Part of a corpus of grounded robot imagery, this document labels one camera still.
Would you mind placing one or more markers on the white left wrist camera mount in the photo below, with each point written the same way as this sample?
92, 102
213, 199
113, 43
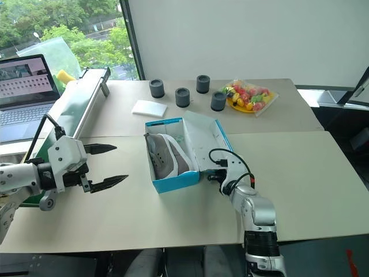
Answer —
66, 155

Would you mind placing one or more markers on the yellow sponge block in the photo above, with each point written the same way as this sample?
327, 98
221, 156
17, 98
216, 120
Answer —
65, 76

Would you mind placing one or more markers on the grey metal side shelf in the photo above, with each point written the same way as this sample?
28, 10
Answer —
331, 96

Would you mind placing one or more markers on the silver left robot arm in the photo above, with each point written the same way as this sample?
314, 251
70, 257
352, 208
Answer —
17, 179

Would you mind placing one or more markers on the green conveyor belt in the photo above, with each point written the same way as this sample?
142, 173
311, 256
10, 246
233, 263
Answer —
78, 101

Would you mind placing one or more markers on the white foam pad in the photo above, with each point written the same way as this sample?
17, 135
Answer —
150, 108

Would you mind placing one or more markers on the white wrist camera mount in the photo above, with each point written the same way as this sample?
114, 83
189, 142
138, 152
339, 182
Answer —
66, 155
233, 170

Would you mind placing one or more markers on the clear bag of toy fruits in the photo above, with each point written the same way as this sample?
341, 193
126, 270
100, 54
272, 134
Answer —
248, 96

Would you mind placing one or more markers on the dark grey cylinder cup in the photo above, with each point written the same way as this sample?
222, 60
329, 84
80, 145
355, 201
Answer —
203, 84
157, 88
218, 101
182, 97

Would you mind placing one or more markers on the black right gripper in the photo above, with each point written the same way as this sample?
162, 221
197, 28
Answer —
220, 176

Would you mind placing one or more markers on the clear plastic sheet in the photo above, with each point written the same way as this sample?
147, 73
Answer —
54, 53

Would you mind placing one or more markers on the black window frame post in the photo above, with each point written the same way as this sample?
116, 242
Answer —
131, 37

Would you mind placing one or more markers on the white grey sneakers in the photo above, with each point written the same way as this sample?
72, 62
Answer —
170, 155

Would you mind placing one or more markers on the blue shoe box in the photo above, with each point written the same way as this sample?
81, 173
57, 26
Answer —
199, 138

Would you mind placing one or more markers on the green toy item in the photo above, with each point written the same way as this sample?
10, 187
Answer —
58, 84

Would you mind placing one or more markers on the grey laptop computer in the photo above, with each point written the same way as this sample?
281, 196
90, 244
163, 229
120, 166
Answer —
23, 86

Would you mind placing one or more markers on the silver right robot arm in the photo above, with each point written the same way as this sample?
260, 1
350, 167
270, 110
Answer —
256, 210

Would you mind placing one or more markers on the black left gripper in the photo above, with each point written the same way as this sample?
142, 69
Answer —
73, 179

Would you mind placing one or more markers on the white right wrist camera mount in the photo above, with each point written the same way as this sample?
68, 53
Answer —
233, 170

